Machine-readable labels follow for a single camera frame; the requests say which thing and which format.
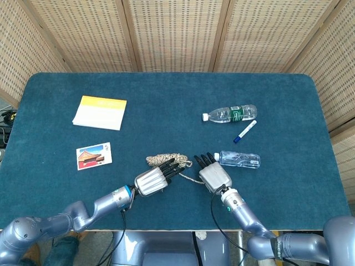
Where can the blue table cloth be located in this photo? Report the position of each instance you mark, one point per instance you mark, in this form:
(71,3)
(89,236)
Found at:
(166,110)

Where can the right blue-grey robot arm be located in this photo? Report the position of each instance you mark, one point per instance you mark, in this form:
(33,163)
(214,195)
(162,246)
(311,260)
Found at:
(244,213)

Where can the woven folding screen panel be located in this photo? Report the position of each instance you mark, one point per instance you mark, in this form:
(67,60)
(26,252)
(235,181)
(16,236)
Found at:
(263,33)
(83,33)
(332,83)
(174,33)
(19,55)

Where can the palace photo postcard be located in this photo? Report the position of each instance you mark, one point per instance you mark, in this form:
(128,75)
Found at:
(93,156)

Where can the blue-grey robot torso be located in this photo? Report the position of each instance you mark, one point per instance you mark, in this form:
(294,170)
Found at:
(166,249)

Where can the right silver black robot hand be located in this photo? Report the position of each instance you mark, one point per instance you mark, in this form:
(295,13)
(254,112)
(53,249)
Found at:
(215,176)

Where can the white marker blue cap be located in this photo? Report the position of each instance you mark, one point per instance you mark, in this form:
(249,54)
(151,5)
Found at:
(245,131)

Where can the yellow and white notebook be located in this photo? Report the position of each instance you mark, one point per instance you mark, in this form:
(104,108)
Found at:
(100,113)

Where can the black and yellow floor device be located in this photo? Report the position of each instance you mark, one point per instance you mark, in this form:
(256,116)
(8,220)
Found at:
(8,116)

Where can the clear unlabelled water bottle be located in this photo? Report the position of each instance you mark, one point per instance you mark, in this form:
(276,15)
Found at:
(241,160)

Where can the person leg in jeans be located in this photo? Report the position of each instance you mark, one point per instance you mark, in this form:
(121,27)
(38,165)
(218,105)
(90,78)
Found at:
(62,249)

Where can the green label water bottle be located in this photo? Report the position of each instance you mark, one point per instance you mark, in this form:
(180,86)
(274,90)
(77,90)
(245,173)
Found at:
(235,113)

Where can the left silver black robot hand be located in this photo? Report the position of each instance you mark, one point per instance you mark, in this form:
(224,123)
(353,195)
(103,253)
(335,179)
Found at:
(149,181)

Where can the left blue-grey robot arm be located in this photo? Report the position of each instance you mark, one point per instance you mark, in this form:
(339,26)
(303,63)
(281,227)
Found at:
(105,202)

